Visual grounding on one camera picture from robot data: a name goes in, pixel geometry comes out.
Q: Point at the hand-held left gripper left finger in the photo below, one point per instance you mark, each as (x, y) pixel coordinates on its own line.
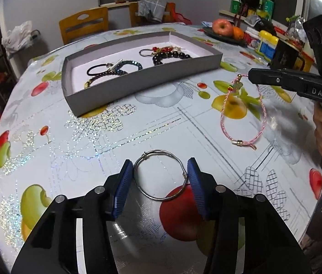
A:
(122, 188)

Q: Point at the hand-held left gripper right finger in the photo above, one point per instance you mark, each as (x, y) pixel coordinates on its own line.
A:
(196, 188)

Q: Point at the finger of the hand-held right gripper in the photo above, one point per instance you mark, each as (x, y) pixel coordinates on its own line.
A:
(275, 79)

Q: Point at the grey cardboard tray box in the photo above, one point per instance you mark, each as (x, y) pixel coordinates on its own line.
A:
(138, 85)

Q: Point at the black box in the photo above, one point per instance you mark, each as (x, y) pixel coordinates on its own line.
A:
(286, 55)

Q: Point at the yellow lid blue containers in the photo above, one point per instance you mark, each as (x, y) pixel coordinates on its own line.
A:
(268, 44)

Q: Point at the white jar with red label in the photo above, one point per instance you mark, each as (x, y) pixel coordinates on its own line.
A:
(253, 41)

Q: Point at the orange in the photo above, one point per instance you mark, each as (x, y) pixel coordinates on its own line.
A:
(238, 33)

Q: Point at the green bottle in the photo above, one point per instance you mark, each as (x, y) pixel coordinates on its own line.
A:
(269, 5)

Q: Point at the red apple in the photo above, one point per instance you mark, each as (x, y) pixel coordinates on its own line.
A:
(222, 27)

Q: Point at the dark fruit plate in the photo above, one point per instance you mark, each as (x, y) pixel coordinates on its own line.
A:
(209, 32)

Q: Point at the green carton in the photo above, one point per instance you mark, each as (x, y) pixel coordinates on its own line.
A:
(235, 5)

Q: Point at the red bag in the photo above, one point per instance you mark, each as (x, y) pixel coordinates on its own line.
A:
(178, 15)

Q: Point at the grey checked cloth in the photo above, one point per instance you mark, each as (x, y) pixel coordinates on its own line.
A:
(151, 10)

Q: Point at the white plastic bag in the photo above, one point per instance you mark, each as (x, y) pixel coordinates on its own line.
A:
(16, 35)

